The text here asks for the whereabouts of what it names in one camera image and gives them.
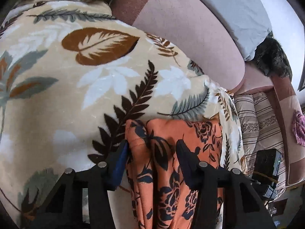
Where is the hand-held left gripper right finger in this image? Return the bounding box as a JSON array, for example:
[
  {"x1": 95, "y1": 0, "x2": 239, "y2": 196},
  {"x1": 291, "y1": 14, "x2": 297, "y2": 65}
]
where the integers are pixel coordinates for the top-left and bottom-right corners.
[{"x1": 177, "y1": 140, "x2": 274, "y2": 229}]

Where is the dark furry cushion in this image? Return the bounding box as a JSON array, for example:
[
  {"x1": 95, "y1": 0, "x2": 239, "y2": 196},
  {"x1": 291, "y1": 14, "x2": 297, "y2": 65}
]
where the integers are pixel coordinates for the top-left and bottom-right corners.
[{"x1": 253, "y1": 32, "x2": 293, "y2": 78}]

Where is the grey pillow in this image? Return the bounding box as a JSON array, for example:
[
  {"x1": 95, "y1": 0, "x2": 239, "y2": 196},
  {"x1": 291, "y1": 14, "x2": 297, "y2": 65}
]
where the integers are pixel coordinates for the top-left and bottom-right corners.
[{"x1": 179, "y1": 0, "x2": 272, "y2": 62}]

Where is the striped beige cushion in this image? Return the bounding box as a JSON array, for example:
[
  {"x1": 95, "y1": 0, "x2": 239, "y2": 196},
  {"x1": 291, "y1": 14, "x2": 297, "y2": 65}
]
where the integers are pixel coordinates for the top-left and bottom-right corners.
[{"x1": 234, "y1": 92, "x2": 287, "y2": 192}]

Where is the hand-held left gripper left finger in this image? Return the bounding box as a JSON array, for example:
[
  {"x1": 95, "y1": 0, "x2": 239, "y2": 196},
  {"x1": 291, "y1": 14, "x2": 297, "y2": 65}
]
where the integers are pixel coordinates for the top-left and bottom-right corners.
[{"x1": 29, "y1": 140, "x2": 129, "y2": 229}]

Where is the purple crumpled cloth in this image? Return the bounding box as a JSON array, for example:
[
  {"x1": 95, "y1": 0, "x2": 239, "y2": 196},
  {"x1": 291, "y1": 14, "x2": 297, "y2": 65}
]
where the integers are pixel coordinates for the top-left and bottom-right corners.
[{"x1": 292, "y1": 110, "x2": 305, "y2": 146}]

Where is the orange black floral garment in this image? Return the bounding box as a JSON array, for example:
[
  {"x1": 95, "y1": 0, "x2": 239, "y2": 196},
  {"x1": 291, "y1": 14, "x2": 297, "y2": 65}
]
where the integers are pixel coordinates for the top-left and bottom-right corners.
[{"x1": 125, "y1": 119, "x2": 225, "y2": 229}]

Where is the beige leaf print blanket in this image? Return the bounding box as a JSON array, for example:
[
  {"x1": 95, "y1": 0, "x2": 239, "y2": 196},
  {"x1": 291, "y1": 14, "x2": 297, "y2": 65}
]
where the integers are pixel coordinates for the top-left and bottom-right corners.
[{"x1": 0, "y1": 0, "x2": 246, "y2": 229}]

